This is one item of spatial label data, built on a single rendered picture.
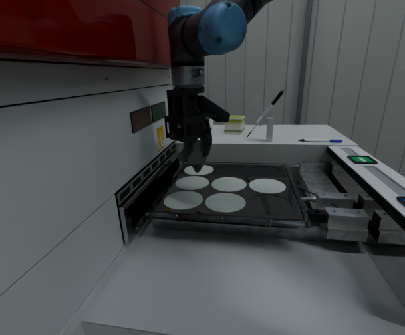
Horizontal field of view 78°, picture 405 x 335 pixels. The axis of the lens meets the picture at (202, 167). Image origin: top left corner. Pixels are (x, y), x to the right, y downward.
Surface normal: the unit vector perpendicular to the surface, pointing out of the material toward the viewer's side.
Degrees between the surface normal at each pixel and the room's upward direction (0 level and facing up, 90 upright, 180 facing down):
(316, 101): 90
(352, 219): 90
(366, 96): 90
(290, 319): 0
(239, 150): 90
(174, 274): 0
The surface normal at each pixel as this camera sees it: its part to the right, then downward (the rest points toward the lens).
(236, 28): 0.53, 0.28
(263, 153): -0.18, 0.35
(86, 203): 0.98, 0.03
